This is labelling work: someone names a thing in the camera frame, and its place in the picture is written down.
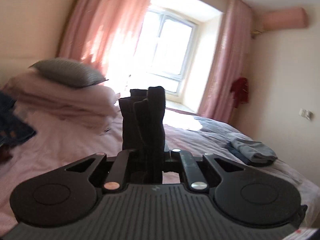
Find left pink curtain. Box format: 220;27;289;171
58;0;151;75

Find pink grey herringbone duvet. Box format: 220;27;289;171
0;104;320;230

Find dark blue jeans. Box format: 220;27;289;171
1;92;37;147

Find pink covered air conditioner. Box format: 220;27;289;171
254;7;309;34

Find pink pillow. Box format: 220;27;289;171
3;71;119;133

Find white window frame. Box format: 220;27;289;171
139;8;201;97

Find black pants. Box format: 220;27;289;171
119;86;165;184

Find pink curtain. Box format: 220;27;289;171
58;0;151;75
198;0;253;123

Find grey pillow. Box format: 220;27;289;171
31;57;106;88

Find folded green-grey garment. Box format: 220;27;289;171
231;138;278;164

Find right pink curtain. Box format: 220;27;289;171
198;0;253;123

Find white wall socket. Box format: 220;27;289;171
299;108;313;120

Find red hanging garment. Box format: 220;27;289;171
230;77;249;108

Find folded dark navy garment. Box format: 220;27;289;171
225;142;274;167

